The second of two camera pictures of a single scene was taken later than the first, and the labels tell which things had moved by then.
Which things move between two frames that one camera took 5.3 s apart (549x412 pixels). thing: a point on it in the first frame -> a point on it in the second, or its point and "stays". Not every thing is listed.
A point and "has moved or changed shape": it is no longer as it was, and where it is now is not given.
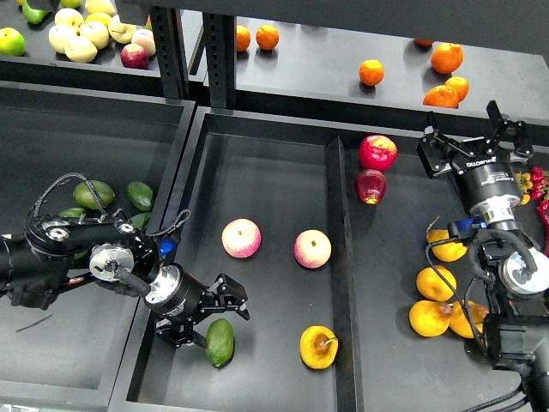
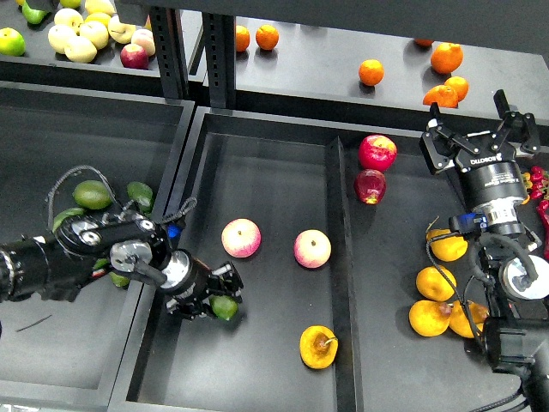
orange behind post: (243, 38) stays
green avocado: (73, 212) stays
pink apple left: (241, 238) stays
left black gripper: (176, 293) -> (186, 282)
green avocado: (220, 342) has moved or changed shape
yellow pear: (318, 347) stays
